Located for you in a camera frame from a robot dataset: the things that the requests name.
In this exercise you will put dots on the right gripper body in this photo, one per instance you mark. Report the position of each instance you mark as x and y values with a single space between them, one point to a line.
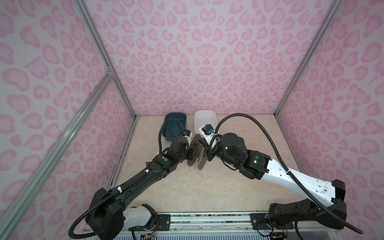
209 153

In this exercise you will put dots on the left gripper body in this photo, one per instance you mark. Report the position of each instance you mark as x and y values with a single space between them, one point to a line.
190 152

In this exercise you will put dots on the dark grey cable spool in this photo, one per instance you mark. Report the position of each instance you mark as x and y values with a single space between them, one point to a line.
198 161

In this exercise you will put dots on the white plastic tray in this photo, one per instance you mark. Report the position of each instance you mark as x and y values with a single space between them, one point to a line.
204 117

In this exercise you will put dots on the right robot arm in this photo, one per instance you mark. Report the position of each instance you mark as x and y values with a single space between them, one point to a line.
324 200

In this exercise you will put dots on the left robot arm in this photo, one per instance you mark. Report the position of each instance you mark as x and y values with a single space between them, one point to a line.
109 211

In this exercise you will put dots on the dark teal plastic bin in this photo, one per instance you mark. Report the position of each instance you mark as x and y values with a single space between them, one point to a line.
171 129

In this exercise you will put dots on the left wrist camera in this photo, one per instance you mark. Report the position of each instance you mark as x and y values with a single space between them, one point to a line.
188 135

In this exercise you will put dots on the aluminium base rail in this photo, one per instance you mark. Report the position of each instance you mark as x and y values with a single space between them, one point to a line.
225 226

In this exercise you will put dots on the left aluminium frame strut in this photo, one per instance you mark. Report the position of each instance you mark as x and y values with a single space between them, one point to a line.
96 37

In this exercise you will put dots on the diagonal aluminium frame strut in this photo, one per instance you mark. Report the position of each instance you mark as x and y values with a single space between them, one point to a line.
21 204

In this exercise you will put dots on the right aluminium frame strut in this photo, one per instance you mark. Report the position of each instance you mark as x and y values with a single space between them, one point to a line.
330 15

